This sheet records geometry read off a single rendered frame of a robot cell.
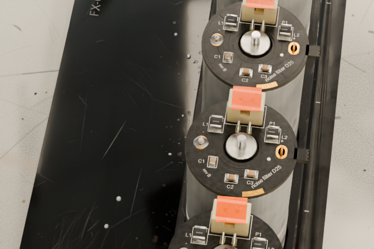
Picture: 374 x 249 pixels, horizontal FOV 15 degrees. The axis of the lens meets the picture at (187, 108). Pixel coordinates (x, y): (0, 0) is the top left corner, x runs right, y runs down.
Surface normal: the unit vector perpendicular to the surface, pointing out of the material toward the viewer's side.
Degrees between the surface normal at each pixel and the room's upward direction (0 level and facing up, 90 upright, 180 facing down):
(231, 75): 0
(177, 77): 0
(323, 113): 0
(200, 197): 90
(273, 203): 90
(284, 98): 90
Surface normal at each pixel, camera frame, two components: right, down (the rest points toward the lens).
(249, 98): 0.00, -0.53
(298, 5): 0.64, 0.65
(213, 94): -0.77, 0.54
